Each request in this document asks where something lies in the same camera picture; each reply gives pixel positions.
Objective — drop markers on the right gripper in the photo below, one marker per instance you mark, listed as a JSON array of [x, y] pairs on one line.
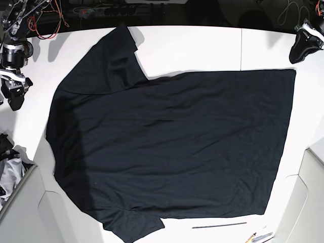
[[14, 87]]

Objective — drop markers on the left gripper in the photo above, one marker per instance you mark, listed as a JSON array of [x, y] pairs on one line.
[[309, 39]]

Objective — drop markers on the black T-shirt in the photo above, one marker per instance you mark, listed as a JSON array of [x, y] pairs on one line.
[[130, 151]]

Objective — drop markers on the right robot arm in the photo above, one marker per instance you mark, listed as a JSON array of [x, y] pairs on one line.
[[16, 50]]

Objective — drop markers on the clothes pile in bin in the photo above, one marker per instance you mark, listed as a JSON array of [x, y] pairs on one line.
[[13, 169]]

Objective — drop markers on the grey left bin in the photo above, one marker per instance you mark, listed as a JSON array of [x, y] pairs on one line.
[[28, 215]]

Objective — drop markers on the grey bin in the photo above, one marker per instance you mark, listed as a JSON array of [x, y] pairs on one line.
[[302, 220], [28, 215]]

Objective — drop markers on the grey power strip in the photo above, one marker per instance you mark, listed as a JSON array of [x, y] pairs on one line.
[[108, 11]]

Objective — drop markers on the grey right bin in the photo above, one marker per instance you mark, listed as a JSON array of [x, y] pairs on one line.
[[302, 220]]

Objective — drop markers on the thin black rod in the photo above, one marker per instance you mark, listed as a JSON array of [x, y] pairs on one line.
[[219, 225]]

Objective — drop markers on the yellow pencil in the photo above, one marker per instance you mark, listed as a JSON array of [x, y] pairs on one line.
[[251, 238]]

